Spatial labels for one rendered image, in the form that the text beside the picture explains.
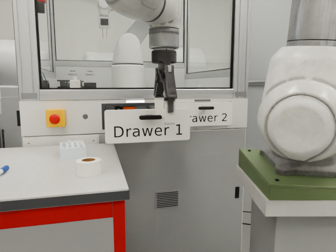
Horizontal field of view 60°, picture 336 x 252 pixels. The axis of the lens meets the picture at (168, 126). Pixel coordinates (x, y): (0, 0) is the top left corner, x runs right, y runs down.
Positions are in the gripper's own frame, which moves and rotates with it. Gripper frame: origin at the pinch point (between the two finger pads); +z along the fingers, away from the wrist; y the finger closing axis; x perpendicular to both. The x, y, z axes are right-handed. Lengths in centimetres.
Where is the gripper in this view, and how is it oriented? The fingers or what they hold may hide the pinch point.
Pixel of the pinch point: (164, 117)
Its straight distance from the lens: 89.6
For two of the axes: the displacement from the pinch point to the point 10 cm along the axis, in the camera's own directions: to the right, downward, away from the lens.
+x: -9.7, 0.4, -2.4
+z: 0.0, 9.9, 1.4
